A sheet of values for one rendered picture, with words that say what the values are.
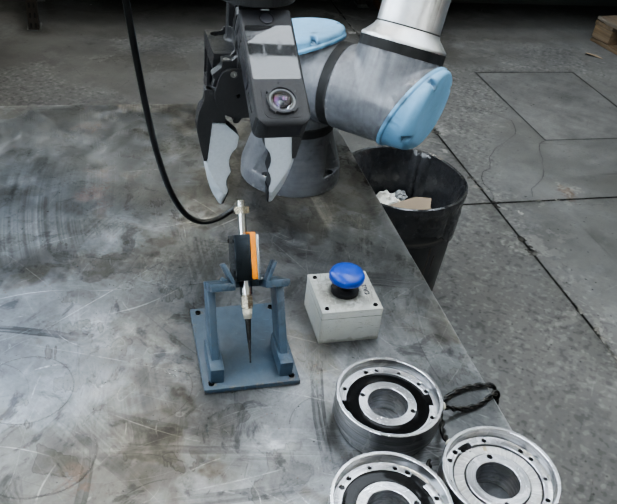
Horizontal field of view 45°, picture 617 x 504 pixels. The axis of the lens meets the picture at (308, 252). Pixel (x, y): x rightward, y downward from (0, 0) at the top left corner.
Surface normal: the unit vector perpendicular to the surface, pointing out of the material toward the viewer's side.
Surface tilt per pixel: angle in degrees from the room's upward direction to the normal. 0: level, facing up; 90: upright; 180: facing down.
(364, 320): 90
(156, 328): 0
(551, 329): 0
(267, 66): 32
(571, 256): 0
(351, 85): 64
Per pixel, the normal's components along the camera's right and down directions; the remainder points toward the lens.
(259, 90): 0.22, -0.38
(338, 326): 0.23, 0.58
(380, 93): -0.38, 0.11
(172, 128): 0.10, -0.81
